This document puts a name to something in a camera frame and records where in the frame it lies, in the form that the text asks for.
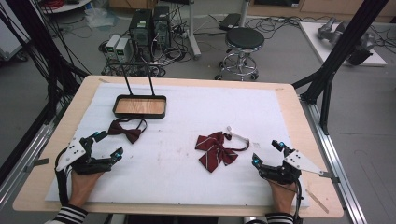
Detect metal bracket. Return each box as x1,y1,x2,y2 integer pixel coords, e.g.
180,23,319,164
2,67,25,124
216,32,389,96
318,171,341,185
24,158,50,174

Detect large black computer tower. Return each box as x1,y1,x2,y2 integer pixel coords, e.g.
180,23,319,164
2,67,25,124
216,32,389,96
128,8,154,62

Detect black round stool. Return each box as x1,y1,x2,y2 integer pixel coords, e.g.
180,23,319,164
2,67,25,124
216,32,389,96
214,27,266,82

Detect black and grey robot part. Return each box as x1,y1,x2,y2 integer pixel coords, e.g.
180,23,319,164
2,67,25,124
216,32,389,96
346,32,377,66

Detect clear plastic bag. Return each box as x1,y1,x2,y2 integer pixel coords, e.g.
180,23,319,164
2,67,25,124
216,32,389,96
83,7,120,31

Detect person's right hand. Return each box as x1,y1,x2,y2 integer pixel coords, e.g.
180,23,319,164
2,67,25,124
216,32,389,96
268,179,298,216

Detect small white power box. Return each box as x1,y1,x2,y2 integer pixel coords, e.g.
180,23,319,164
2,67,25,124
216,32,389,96
105,34,121,60
115,36,134,63

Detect person's left hand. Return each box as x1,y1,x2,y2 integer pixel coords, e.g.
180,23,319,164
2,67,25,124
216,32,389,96
68,170,106,209

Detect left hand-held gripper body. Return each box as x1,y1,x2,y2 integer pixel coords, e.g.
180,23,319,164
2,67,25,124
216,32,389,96
55,136,114,175

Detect grey metal stand leg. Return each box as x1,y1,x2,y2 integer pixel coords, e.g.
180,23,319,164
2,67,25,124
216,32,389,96
186,0,203,61

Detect white foam mat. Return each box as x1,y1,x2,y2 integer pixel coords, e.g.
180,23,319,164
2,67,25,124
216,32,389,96
45,82,311,208

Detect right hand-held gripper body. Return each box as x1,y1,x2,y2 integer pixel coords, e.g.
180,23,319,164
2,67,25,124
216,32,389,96
258,148,325,187

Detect dark maroon bow tie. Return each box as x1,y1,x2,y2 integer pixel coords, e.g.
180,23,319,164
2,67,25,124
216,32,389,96
106,117,149,145

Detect slim black computer tower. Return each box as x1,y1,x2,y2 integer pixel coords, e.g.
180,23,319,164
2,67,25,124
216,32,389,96
152,5,172,50

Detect black frame with cables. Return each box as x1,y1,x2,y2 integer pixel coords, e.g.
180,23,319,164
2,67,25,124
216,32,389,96
0,0,92,125

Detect red striped bow tie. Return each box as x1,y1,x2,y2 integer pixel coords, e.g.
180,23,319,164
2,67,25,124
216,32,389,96
194,125,251,174

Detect white floor board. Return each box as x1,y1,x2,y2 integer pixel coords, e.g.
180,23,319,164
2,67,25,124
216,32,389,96
298,21,388,68

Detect round white table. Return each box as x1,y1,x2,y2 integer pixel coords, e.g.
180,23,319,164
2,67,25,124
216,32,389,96
38,0,92,15

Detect black rack with wooden base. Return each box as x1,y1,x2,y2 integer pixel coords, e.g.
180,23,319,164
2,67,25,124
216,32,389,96
112,61,168,119

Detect thin wooden strip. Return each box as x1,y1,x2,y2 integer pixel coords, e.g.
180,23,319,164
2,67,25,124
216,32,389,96
305,189,330,215

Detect aluminium rail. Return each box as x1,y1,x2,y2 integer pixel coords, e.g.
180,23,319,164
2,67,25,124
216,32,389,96
300,96,368,224
0,120,57,206

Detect flat black box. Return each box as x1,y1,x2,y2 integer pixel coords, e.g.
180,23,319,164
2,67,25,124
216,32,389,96
218,12,242,32

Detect tangle of floor cables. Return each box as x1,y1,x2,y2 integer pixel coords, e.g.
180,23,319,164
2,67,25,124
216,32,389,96
99,40,194,78

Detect right hand-held gripper cable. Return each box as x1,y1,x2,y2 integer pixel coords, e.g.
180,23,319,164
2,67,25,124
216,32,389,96
270,178,304,224

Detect black frame post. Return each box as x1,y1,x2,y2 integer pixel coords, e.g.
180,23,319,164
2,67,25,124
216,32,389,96
291,0,390,136

